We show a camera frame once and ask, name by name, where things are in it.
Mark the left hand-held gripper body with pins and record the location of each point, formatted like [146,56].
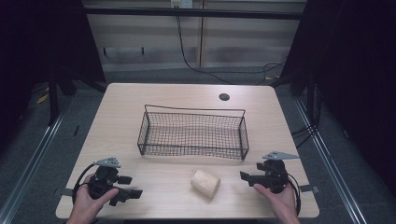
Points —
[104,182]

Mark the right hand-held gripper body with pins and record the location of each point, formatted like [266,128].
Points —
[277,177]

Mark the beige loofah sponge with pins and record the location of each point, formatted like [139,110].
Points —
[205,183]

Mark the person's right hand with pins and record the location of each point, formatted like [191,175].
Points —
[283,207]

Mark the person's left hand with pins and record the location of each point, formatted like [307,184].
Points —
[84,207]

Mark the grey tape tab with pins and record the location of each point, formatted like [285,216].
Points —
[308,188]
[66,192]

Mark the small black floor object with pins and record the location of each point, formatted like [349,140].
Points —
[76,130]

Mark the yellow floor object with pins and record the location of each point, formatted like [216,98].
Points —
[42,98]

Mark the black curtain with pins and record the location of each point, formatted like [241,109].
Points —
[37,46]
[351,62]

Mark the metal floor rail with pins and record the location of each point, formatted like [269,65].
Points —
[330,161]
[28,168]

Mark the black horizontal frame bar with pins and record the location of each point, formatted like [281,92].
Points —
[193,13]

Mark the white wall socket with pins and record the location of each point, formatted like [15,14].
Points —
[182,3]

